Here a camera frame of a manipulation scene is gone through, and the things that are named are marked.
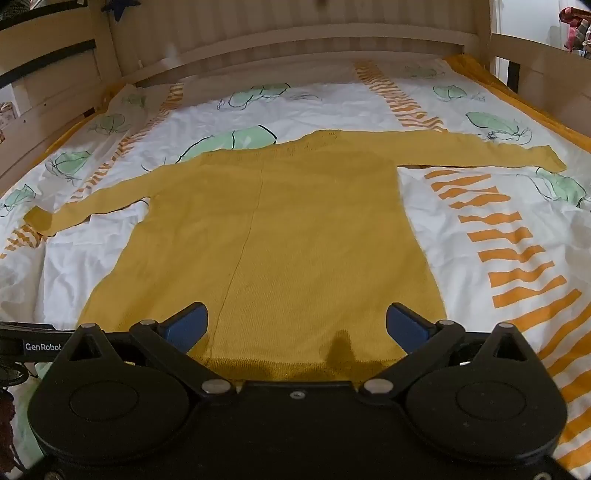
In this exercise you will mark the white leaf-print bed blanket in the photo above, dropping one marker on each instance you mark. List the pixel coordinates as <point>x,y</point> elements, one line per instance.
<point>323,99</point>

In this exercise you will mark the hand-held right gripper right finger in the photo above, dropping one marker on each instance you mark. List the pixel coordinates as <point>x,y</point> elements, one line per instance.
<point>405,328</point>

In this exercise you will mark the dark blue star decoration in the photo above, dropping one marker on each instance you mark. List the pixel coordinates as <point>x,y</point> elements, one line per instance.
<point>121,8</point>

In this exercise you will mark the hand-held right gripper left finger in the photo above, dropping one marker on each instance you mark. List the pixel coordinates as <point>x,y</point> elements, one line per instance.
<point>189,328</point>

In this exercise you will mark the mustard yellow knit sweater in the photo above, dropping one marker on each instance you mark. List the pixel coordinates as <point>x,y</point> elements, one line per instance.
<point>277,230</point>

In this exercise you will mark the light wooden bed frame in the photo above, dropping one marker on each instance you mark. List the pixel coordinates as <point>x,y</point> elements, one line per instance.
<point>277,27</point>

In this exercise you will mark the yellow mattress sheet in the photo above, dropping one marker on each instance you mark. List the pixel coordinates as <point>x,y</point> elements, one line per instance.
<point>517,99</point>

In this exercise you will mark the pile of colourful clothes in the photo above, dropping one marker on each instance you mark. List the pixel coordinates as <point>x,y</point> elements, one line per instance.
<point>576,27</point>

